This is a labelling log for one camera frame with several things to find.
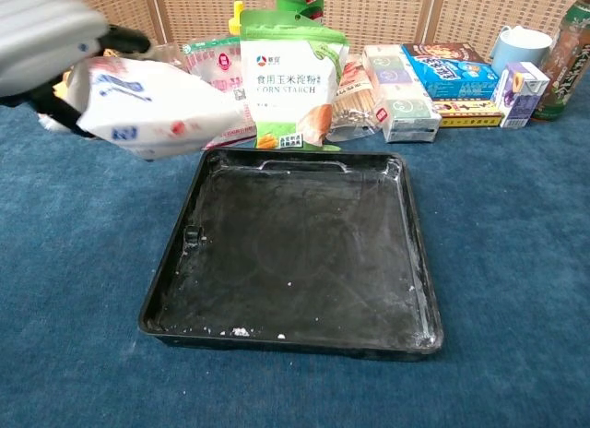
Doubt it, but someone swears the light blue mug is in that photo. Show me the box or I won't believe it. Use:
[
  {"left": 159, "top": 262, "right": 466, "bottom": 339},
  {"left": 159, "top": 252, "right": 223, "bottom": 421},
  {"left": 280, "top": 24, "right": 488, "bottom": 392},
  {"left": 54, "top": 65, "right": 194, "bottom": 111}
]
[{"left": 489, "top": 25, "right": 553, "bottom": 78}]

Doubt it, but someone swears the black baking tray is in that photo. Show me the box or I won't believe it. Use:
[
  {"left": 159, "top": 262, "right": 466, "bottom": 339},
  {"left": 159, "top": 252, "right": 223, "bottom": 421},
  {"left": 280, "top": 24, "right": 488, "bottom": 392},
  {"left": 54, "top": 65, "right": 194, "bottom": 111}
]
[{"left": 136, "top": 146, "right": 445, "bottom": 363}]

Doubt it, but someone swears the woven rattan folding screen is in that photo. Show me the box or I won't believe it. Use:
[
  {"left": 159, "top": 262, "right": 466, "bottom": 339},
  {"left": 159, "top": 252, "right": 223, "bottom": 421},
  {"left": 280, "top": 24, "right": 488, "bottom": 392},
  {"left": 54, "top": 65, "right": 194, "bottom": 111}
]
[{"left": 54, "top": 0, "right": 590, "bottom": 65}]

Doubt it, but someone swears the green white corn starch bag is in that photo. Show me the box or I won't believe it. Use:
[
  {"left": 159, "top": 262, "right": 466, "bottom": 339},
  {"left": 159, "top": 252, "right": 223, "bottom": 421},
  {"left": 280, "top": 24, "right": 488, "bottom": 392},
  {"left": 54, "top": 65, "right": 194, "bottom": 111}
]
[{"left": 238, "top": 8, "right": 350, "bottom": 151}]

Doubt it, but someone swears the purple and white small carton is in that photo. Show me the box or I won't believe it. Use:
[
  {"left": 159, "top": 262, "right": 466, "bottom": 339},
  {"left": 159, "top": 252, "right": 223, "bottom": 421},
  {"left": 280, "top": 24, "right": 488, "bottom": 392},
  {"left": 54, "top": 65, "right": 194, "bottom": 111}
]
[{"left": 490, "top": 61, "right": 551, "bottom": 129}]

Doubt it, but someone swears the white snack packet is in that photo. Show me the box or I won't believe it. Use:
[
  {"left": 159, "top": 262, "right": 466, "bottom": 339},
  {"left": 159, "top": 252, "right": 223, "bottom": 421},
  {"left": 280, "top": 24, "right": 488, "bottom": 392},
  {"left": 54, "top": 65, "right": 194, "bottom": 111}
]
[{"left": 64, "top": 54, "right": 245, "bottom": 161}]

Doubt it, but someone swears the clear packet of biscuit sticks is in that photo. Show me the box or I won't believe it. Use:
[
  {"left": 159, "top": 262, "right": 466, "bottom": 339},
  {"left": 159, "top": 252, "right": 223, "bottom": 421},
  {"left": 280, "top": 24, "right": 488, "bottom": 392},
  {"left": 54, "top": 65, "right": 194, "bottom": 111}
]
[{"left": 324, "top": 53, "right": 384, "bottom": 143}]

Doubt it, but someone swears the pastel tissue pack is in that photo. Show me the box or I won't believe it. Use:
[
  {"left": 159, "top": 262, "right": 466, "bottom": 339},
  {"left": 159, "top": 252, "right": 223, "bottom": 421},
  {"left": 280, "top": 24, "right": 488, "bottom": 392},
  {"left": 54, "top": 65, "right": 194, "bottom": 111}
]
[{"left": 360, "top": 43, "right": 443, "bottom": 144}]

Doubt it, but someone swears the blue cookie box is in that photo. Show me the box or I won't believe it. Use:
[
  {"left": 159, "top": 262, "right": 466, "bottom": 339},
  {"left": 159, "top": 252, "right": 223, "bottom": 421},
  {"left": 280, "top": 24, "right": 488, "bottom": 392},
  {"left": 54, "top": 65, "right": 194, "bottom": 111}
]
[{"left": 400, "top": 41, "right": 502, "bottom": 101}]

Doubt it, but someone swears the yellow and brown small box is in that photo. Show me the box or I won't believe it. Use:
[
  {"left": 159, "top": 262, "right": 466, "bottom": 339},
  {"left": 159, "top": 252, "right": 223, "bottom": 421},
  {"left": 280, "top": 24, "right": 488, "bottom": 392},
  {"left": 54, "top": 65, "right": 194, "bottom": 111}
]
[{"left": 432, "top": 98, "right": 504, "bottom": 128}]

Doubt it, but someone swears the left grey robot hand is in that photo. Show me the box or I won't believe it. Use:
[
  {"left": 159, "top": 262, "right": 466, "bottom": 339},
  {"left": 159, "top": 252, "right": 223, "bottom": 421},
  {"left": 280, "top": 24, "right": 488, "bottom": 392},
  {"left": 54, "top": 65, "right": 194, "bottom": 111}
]
[{"left": 0, "top": 0, "right": 152, "bottom": 138}]

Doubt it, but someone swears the tea bottle with green label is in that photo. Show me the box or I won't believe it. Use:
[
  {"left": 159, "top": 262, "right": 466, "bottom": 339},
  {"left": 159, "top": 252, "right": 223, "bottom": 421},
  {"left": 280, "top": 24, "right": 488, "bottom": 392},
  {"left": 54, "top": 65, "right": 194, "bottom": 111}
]
[{"left": 529, "top": 0, "right": 590, "bottom": 124}]

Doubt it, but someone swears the pink and white pouch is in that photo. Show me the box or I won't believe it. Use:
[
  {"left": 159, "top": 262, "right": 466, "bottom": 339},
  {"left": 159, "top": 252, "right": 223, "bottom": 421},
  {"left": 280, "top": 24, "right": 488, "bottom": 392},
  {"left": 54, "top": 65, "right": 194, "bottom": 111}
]
[{"left": 182, "top": 34, "right": 257, "bottom": 150}]

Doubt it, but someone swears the blue felt table cover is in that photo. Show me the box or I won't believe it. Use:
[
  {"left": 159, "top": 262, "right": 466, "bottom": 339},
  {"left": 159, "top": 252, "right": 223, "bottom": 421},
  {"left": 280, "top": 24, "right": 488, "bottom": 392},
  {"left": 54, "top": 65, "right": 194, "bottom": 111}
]
[{"left": 0, "top": 95, "right": 590, "bottom": 428}]

